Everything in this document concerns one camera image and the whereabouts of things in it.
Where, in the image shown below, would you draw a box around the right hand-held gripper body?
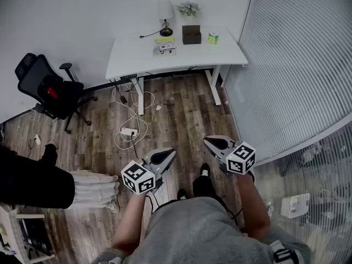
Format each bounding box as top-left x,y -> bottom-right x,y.
219,141 -> 256,178

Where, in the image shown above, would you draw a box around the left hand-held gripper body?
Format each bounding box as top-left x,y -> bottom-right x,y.
120,158 -> 166,196

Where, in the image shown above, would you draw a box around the dark brown wooden box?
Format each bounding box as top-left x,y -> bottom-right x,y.
181,25 -> 202,45

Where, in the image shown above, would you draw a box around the person's left forearm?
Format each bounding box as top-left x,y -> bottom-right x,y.
112,191 -> 148,257

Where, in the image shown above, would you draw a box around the person's right forearm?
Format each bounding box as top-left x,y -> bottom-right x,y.
236,172 -> 272,240

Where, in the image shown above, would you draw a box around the white box appliance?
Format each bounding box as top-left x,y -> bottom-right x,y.
280,193 -> 311,219

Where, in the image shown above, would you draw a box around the person's black trousers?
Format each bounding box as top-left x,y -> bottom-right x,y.
192,174 -> 221,203

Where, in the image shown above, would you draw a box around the white desk leg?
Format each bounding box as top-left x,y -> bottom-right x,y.
205,64 -> 222,106
131,77 -> 146,117

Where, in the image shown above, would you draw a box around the person's grey shirt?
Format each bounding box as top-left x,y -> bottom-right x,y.
93,196 -> 314,264

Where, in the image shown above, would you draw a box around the white venetian blinds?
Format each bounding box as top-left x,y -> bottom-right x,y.
222,0 -> 352,264

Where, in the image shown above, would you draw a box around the yellow-green grey book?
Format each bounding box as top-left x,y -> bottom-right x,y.
152,36 -> 177,57

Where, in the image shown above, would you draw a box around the flower bouquet in white vase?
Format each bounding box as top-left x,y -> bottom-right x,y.
175,1 -> 201,18

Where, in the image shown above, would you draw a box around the white shade table lamp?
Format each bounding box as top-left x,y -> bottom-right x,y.
156,0 -> 175,37

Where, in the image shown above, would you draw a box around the black office chair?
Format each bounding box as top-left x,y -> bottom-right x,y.
14,52 -> 98,134

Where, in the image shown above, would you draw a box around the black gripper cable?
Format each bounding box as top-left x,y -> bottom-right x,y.
225,207 -> 244,226
145,194 -> 177,214

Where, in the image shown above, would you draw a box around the white power strip with cables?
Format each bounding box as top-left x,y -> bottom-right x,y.
111,82 -> 156,151

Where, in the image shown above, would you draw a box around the white strap with black buckle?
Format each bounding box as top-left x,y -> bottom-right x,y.
268,240 -> 303,264

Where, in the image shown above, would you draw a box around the black lamp cable with plug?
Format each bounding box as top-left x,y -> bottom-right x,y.
139,29 -> 163,40

